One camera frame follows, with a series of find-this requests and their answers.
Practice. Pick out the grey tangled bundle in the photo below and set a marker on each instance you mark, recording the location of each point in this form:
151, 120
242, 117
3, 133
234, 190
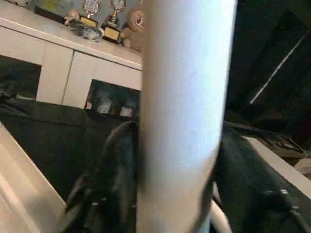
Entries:
90, 32

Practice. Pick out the beige plush bear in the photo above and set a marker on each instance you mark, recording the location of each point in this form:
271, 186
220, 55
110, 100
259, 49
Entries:
134, 24

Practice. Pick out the gold trophy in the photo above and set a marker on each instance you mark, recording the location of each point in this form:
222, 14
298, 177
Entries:
88, 20
111, 34

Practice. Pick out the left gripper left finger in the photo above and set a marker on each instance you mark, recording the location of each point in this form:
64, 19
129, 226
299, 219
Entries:
109, 194

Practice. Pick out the white cup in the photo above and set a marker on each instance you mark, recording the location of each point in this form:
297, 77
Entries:
126, 110

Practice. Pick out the small pale figurine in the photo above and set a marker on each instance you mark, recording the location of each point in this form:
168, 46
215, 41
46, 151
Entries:
73, 15

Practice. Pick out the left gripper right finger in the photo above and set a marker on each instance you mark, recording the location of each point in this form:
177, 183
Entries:
247, 189

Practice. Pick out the white sideboard cabinet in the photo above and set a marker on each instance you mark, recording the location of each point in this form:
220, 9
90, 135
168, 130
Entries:
56, 68

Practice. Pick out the black work mat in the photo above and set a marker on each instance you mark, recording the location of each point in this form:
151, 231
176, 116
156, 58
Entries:
60, 136

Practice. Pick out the white plastic table leg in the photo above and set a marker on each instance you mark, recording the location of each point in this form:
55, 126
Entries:
184, 97

